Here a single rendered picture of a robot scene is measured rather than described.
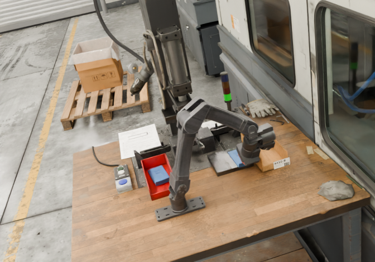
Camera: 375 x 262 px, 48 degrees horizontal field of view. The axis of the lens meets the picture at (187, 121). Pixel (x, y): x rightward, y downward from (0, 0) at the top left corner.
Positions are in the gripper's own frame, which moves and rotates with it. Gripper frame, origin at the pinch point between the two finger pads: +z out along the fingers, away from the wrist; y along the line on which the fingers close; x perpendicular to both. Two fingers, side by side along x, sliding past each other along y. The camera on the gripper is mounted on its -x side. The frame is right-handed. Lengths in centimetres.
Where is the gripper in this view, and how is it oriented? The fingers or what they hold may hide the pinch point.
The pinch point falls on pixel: (245, 162)
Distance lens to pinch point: 184.4
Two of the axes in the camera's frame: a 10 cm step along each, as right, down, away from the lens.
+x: -9.5, 2.7, -1.7
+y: -3.2, -7.8, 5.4
